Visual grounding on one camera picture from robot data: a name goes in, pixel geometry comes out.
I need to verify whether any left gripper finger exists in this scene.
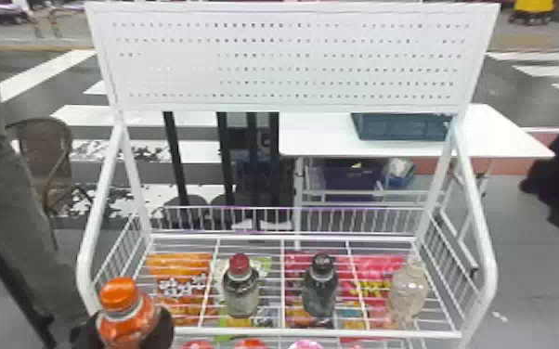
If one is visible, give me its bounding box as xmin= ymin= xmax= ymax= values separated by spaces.
xmin=71 ymin=311 xmax=106 ymax=349
xmin=144 ymin=305 xmax=176 ymax=349

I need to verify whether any orange bottle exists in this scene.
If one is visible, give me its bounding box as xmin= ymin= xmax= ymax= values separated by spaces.
xmin=96 ymin=277 xmax=161 ymax=349

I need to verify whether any orange snack packet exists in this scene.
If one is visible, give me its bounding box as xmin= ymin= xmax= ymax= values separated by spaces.
xmin=144 ymin=252 xmax=215 ymax=327

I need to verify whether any grey bottle with red cap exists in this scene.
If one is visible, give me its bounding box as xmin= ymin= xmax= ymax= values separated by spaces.
xmin=221 ymin=252 xmax=262 ymax=319

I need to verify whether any black bottle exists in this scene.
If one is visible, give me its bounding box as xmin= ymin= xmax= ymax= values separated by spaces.
xmin=300 ymin=252 xmax=341 ymax=319

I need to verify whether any brown chair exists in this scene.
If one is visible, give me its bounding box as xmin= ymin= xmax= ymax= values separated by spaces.
xmin=5 ymin=117 xmax=97 ymax=251

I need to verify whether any red snack packet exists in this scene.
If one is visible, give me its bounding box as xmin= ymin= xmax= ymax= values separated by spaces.
xmin=283 ymin=252 xmax=408 ymax=330

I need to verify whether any purple crate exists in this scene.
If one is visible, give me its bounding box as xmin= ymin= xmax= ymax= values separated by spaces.
xmin=319 ymin=160 xmax=389 ymax=203

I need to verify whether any clear bottle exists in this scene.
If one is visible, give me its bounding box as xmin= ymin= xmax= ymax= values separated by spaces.
xmin=386 ymin=257 xmax=430 ymax=323

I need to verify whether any white side table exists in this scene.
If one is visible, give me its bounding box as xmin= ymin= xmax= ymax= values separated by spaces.
xmin=278 ymin=102 xmax=556 ymax=274

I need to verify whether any blue basket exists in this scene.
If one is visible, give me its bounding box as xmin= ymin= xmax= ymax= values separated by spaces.
xmin=350 ymin=112 xmax=454 ymax=143

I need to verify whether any black post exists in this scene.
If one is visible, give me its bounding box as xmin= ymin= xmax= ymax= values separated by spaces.
xmin=210 ymin=111 xmax=253 ymax=230
xmin=162 ymin=111 xmax=211 ymax=230

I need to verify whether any white wire rack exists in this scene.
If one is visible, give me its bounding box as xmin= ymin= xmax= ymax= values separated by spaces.
xmin=75 ymin=1 xmax=501 ymax=349

